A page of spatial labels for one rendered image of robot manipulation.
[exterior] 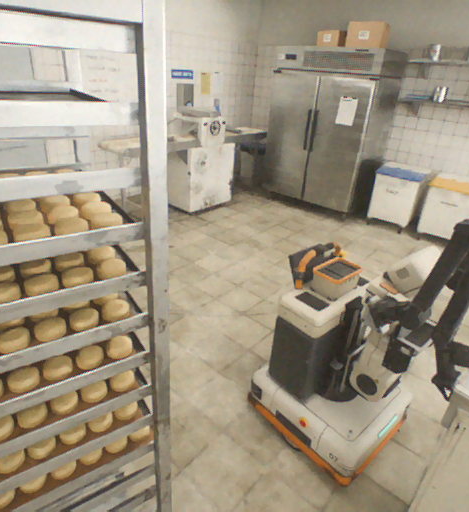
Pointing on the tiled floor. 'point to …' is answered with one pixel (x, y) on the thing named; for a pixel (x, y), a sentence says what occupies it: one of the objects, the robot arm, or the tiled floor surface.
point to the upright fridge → (298, 128)
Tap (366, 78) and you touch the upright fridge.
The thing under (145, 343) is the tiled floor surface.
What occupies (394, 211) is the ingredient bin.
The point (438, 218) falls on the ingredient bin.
